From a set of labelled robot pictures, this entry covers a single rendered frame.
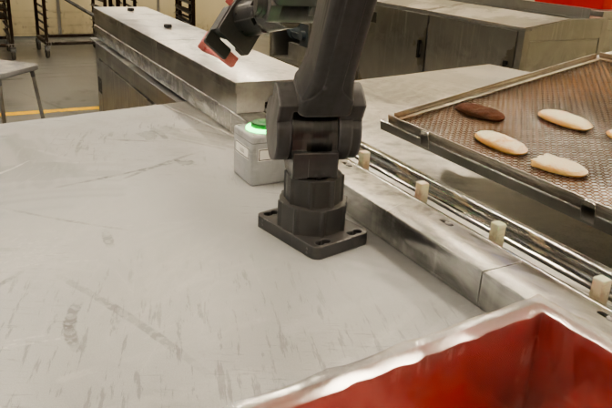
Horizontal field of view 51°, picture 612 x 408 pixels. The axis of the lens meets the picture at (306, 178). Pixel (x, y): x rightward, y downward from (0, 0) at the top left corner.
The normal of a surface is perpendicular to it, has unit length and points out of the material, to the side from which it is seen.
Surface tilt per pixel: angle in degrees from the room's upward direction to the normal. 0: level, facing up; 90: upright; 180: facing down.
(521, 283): 0
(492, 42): 90
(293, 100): 44
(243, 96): 90
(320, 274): 0
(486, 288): 90
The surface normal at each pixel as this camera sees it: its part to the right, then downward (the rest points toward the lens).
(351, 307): 0.05, -0.94
